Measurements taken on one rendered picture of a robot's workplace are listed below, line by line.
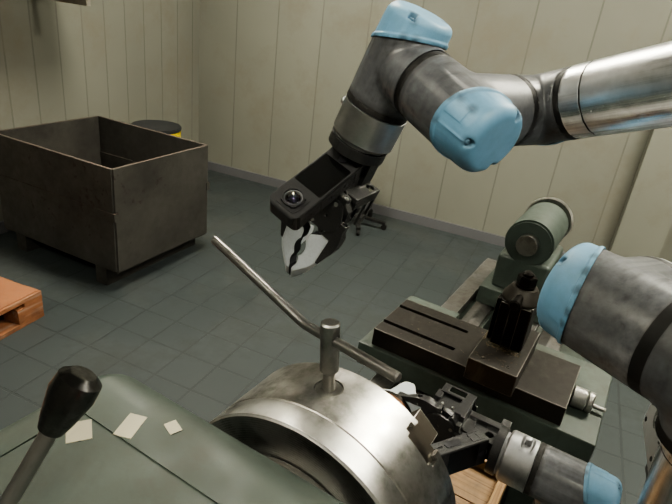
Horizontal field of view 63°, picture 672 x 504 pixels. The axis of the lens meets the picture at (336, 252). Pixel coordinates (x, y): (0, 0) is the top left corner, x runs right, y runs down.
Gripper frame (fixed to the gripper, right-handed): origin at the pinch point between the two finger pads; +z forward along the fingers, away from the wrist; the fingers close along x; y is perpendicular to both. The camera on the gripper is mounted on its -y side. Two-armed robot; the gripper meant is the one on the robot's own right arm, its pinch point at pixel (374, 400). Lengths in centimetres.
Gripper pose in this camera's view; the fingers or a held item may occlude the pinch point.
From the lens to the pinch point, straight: 89.4
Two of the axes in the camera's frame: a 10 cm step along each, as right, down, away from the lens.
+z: -8.4, -3.1, 4.4
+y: 5.3, -3.0, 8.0
